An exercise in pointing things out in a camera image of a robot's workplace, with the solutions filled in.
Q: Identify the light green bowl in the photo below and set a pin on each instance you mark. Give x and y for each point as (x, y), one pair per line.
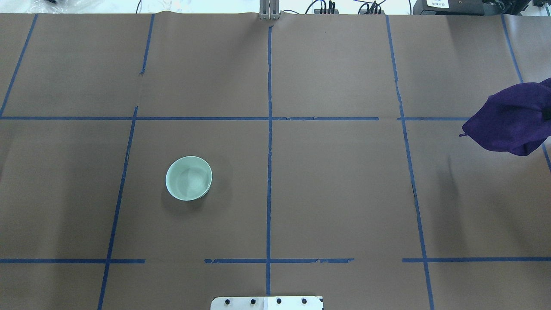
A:
(189, 178)

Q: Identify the purple cloth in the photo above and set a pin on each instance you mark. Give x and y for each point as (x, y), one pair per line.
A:
(515, 120)

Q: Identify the black device with label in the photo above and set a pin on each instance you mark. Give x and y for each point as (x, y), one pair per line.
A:
(461, 7)

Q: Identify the aluminium frame post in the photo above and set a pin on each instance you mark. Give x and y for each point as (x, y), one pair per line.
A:
(269, 10)

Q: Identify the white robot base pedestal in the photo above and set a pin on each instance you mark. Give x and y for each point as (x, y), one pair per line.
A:
(268, 303)

